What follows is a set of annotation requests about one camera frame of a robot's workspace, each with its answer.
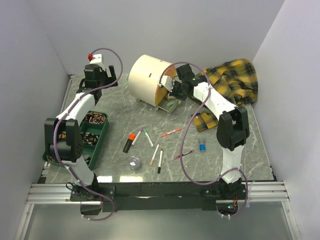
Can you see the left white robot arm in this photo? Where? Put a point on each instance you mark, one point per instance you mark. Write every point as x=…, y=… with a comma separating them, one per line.
x=82, y=103

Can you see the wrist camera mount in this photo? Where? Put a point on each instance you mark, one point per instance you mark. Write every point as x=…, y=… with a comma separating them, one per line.
x=96, y=59
x=166, y=82

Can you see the green cap marker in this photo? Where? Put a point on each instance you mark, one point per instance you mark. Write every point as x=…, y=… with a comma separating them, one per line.
x=148, y=137

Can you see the orange black highlighter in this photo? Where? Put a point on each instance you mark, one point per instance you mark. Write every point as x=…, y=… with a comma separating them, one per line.
x=129, y=142

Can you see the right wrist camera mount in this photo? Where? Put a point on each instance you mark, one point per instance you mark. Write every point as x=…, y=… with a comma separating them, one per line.
x=166, y=82

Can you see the pink cap marker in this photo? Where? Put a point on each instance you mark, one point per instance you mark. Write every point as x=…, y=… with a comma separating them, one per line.
x=154, y=154

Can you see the green compartment tray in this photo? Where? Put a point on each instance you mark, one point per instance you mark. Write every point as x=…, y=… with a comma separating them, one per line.
x=67, y=141

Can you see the black cap marker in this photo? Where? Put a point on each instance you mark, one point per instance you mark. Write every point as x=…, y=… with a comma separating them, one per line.
x=160, y=161

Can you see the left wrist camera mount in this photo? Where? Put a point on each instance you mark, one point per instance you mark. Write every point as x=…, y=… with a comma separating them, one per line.
x=96, y=59

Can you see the dark red pen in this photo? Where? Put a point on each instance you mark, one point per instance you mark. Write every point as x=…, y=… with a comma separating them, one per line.
x=183, y=154

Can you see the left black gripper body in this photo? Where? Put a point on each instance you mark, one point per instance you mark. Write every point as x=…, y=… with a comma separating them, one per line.
x=105, y=80

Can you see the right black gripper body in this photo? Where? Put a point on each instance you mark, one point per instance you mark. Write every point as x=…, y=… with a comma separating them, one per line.
x=178, y=91

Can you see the black base beam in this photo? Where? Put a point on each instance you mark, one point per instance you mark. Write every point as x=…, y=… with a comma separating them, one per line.
x=127, y=196

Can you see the blue glue stick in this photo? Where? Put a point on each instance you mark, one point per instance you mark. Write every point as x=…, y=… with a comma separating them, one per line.
x=202, y=145

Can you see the purple cap marker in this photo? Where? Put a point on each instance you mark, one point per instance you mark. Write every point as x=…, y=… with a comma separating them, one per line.
x=137, y=136

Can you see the orange red pen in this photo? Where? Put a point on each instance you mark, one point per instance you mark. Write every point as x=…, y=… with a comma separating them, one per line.
x=171, y=132

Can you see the clear tape roll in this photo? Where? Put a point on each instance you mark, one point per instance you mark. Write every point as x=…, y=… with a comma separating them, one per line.
x=134, y=163

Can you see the yellow rubber bands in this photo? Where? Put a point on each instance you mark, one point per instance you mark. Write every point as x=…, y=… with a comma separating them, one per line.
x=62, y=135

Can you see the round drawer organizer box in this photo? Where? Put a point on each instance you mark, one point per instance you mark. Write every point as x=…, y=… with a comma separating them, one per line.
x=143, y=82

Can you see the yellow plaid cloth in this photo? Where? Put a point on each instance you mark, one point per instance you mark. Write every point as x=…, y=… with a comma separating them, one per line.
x=236, y=81

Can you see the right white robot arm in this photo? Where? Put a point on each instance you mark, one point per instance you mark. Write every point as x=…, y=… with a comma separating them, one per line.
x=233, y=122

